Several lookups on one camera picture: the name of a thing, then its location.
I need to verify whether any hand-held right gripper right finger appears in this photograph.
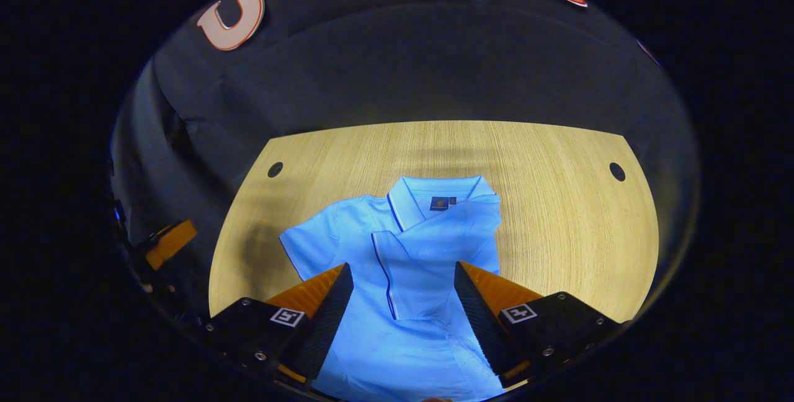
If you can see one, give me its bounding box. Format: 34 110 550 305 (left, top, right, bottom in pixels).
455 261 621 389

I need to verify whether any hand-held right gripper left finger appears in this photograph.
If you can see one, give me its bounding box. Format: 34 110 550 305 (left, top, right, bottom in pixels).
202 262 354 387

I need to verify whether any light blue T-shirt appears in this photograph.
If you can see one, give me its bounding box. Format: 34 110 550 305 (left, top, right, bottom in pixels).
279 176 506 402

